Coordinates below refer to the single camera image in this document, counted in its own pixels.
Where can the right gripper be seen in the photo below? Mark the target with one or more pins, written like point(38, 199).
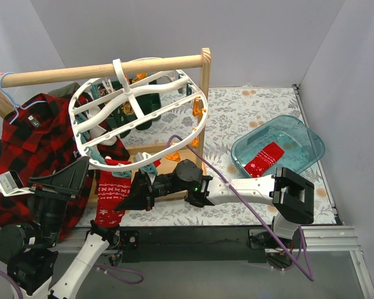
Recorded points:
point(148, 189)

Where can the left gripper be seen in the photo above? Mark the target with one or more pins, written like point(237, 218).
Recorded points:
point(48, 190)

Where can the red snowflake sock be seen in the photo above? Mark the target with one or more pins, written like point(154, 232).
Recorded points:
point(113, 188)

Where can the white round clip hanger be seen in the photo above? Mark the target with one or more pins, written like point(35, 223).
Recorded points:
point(140, 77)

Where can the red bear sock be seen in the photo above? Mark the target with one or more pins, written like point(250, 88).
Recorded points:
point(264, 160)

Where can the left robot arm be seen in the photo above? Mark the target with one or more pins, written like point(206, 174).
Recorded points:
point(27, 249)

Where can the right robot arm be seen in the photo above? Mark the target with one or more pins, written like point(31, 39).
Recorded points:
point(291, 194)

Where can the red plaid shirt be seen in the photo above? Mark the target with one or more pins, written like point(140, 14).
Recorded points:
point(35, 142)

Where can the floral table mat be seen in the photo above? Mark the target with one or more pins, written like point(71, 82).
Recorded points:
point(241, 122)

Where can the teal plastic basin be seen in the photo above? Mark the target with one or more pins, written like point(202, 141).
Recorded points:
point(281, 142)

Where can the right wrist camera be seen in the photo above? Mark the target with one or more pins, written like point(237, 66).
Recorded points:
point(142, 159)

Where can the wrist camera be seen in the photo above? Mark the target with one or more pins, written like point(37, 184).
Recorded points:
point(11, 184)
point(142, 159)

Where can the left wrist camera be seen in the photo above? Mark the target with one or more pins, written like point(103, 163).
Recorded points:
point(11, 184)

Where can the blue wire hanger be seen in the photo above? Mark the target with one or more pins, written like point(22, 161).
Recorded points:
point(17, 107)

